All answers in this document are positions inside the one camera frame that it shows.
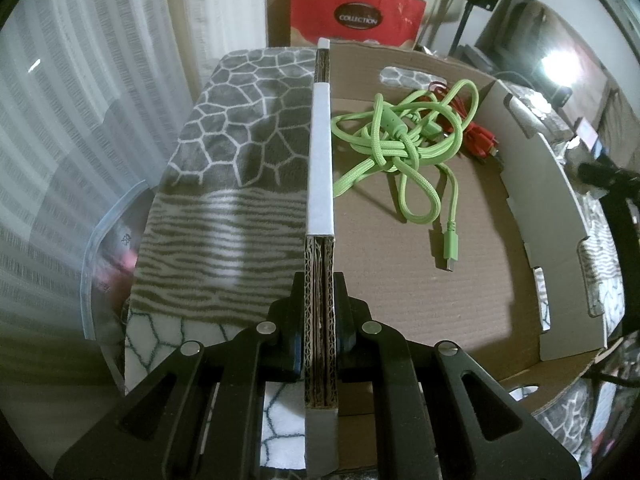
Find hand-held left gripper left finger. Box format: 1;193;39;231
52;272;307;480

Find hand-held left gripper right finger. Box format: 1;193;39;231
333;272;583;480

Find cardboard box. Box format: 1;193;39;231
301;37;615;480

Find clear plastic bin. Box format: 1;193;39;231
80;180;152;397

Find grey patterned blanket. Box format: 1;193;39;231
122;49;632;480

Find white curtain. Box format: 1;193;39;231
0;0;267;341

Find tall plain carton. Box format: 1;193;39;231
265;0;321;49

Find red gift bag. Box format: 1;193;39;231
287;0;427;52

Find dark glossy cabinet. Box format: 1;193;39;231
474;0;633;111

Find green braided cable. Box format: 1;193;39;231
330;79;481;272

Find red cable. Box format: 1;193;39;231
410;82;501;163

